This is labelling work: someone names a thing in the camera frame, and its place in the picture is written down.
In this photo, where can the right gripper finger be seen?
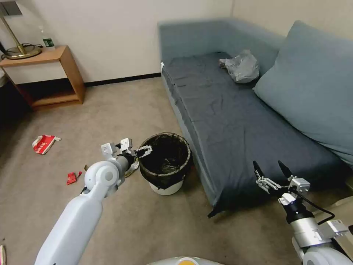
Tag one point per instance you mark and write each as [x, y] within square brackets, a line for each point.
[259, 172]
[284, 169]

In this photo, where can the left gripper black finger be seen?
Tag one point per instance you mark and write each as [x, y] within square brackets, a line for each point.
[144, 150]

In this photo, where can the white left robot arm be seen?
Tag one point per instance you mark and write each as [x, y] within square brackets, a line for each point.
[80, 220]

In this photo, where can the white round trash can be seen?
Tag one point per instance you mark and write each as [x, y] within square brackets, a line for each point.
[166, 190]

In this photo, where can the yellow white wrapper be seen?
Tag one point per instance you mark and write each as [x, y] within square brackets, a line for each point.
[134, 167]

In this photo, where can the black bin liner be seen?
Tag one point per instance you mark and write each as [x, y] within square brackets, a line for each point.
[165, 154]

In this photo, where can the dark blue sofa sheet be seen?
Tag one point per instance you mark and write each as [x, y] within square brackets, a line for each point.
[234, 124]

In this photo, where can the red crumpled wrapper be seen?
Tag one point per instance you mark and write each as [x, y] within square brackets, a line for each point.
[71, 178]

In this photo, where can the blue-grey cushion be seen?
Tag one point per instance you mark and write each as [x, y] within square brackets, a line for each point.
[309, 91]

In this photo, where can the red white paper box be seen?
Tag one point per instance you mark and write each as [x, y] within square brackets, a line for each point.
[42, 144]

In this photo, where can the grey crumpled plastic bag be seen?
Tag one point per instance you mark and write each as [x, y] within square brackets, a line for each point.
[242, 67]

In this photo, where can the white robot front shell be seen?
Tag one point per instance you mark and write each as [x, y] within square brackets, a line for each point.
[183, 261]

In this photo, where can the wooden side table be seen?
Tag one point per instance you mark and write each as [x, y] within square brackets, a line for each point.
[59, 56]

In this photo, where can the blue-grey sofa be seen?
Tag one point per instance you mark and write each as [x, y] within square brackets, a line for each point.
[193, 36]

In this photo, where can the clear bottle green label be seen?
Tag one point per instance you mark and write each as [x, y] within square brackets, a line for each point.
[48, 42]

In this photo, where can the brass table lamp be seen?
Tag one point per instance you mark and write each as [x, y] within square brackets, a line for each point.
[20, 52]

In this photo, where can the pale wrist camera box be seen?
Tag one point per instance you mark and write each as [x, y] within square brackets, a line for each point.
[125, 143]
[287, 199]

